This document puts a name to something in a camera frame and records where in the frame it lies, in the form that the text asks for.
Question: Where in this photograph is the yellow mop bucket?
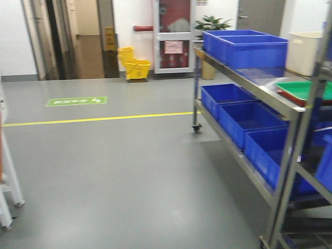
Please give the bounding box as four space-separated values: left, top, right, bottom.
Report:
117 47 151 80

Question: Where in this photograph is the blue crate lower cart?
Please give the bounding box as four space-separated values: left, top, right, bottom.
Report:
219 102 287 150

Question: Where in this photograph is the glass fire cabinet door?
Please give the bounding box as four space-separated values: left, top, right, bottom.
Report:
153 0 197 74

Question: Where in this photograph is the steel cart with shelves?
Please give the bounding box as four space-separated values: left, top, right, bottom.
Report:
193 15 331 248

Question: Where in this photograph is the potted green plant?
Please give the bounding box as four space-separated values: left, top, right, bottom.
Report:
194 15 231 31

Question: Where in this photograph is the blue crate top of cart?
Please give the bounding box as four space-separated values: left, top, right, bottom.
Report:
202 30 288 69

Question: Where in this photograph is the green tray on cart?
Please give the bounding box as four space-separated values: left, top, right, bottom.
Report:
275 81 331 101

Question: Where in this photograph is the white plastic tub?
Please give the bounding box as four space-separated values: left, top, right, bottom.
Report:
286 32 323 76

